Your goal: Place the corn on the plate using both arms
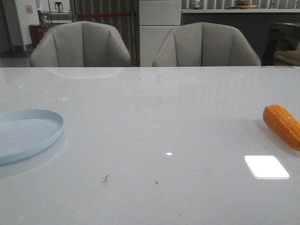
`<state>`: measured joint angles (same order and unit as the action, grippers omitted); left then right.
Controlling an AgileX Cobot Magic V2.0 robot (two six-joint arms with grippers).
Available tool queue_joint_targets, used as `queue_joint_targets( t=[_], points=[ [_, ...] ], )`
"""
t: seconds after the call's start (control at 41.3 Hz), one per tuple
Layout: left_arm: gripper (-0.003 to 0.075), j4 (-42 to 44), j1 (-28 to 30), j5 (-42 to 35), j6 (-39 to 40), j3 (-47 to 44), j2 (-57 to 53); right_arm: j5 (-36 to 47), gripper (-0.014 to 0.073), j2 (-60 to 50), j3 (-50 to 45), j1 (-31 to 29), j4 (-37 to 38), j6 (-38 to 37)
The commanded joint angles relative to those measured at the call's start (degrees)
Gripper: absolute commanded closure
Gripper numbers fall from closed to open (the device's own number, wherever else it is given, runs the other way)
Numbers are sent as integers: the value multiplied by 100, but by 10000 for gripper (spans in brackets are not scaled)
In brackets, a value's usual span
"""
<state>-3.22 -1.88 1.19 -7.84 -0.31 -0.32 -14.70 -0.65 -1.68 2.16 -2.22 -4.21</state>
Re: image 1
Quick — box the light blue round plate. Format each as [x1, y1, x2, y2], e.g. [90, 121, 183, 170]
[0, 109, 64, 165]

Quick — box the orange toy corn cob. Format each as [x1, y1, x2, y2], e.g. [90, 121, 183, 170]
[263, 104, 300, 151]

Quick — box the right grey upholstered chair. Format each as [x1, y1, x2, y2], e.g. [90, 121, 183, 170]
[152, 22, 261, 67]

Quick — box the grey upholstered chair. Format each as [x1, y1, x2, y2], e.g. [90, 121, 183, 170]
[152, 22, 261, 67]
[30, 21, 131, 68]

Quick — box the white cabinet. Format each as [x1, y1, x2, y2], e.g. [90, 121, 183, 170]
[139, 0, 181, 67]

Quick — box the left grey upholstered chair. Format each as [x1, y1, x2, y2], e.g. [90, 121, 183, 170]
[30, 21, 131, 68]

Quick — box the red barrier belt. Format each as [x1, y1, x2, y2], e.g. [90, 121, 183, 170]
[78, 12, 132, 18]

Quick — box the dark grey counter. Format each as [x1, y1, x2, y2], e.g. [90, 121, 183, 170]
[181, 9, 300, 65]

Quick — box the red trash bin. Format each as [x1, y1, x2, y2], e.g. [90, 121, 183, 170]
[29, 24, 44, 48]

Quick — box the fruit bowl on counter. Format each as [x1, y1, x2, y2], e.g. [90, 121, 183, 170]
[235, 0, 257, 9]

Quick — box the dark armchair at right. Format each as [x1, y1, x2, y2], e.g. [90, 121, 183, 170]
[262, 22, 300, 66]

